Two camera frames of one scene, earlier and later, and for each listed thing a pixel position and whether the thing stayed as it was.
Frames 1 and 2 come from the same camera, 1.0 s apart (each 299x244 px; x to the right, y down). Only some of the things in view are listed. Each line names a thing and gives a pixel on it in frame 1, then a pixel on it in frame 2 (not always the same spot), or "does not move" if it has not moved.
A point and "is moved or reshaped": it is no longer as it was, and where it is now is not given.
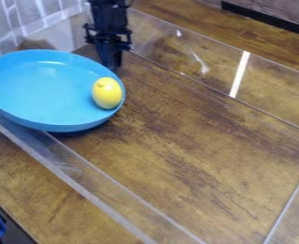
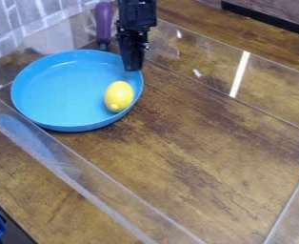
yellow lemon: (107, 92) -> (120, 95)
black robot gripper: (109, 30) -> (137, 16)
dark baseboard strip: (275, 21) does not move
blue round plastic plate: (40, 90) is moved or reshaped
